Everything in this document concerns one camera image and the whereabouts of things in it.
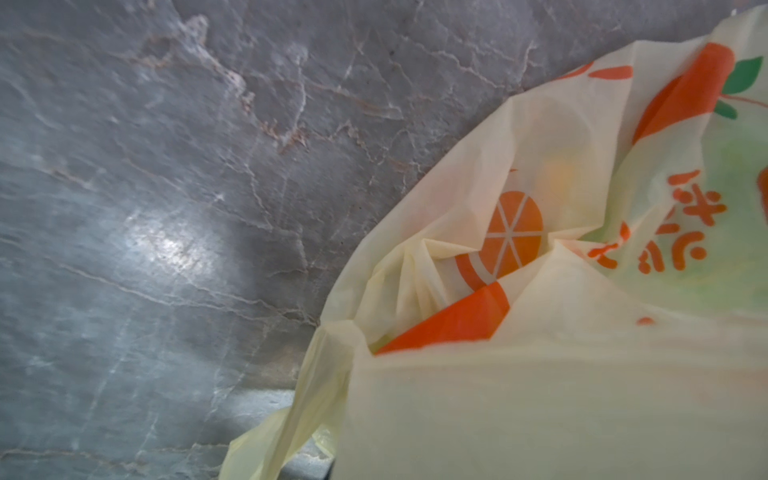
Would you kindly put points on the yellow plastic bag fruit print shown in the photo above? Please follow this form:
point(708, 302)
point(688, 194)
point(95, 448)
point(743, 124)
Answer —
point(577, 290)

